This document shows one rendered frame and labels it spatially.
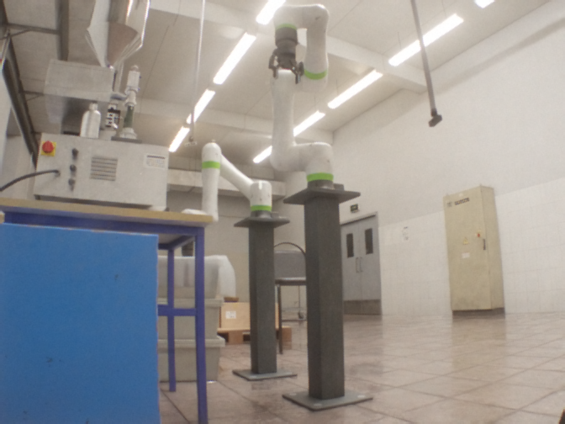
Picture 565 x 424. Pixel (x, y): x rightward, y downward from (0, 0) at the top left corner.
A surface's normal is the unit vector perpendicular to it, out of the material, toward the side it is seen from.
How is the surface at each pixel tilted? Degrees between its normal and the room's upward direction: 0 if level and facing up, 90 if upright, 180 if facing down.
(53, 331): 90
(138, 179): 90
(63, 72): 90
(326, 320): 90
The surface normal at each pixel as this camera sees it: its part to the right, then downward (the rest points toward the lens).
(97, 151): 0.47, -0.21
